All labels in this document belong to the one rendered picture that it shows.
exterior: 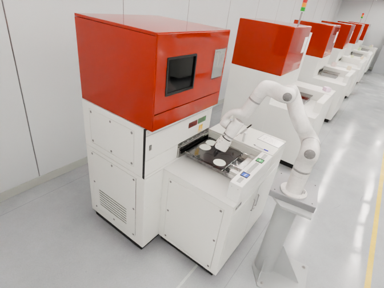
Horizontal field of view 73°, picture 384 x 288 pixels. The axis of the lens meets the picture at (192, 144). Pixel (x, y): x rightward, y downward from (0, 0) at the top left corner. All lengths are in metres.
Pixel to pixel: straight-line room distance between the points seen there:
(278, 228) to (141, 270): 1.16
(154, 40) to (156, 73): 0.18
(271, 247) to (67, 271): 1.64
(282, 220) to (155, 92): 1.32
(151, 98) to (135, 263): 1.45
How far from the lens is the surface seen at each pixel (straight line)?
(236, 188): 1.79
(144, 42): 1.57
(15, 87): 2.86
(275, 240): 2.29
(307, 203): 2.00
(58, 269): 2.54
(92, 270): 2.47
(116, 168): 2.15
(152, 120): 1.65
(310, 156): 1.79
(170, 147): 2.00
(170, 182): 2.05
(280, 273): 2.63
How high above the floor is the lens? 2.01
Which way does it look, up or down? 30 degrees down
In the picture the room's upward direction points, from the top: 8 degrees clockwise
